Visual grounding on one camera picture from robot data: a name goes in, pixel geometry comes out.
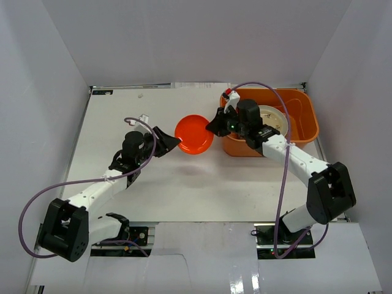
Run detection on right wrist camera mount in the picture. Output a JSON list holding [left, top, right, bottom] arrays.
[[222, 88, 240, 113]]

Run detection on white paper sheets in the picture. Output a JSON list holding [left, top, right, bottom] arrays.
[[171, 82, 231, 89]]

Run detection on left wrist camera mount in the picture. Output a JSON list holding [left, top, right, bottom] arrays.
[[129, 114, 149, 132]]

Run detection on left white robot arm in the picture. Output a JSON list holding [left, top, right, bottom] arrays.
[[38, 127, 181, 262]]

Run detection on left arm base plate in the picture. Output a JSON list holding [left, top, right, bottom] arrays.
[[91, 225, 154, 257]]

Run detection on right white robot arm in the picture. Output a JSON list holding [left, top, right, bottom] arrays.
[[206, 99, 356, 244]]

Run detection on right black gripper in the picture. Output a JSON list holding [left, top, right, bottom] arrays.
[[207, 106, 249, 137]]

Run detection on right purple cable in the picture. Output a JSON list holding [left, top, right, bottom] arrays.
[[230, 81, 330, 260]]

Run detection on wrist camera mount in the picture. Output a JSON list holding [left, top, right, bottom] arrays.
[[222, 88, 240, 113], [129, 114, 149, 132]]

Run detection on orange plastic bin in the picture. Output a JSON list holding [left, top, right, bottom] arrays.
[[221, 88, 319, 157]]

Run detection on black label sticker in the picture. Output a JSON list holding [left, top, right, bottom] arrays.
[[91, 89, 113, 96]]

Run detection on cream bear round plate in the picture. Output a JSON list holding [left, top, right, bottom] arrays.
[[258, 105, 288, 136]]

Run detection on orange round plate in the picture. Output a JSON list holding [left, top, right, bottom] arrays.
[[175, 115, 214, 155]]

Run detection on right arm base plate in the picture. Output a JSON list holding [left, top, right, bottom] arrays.
[[251, 224, 316, 260]]

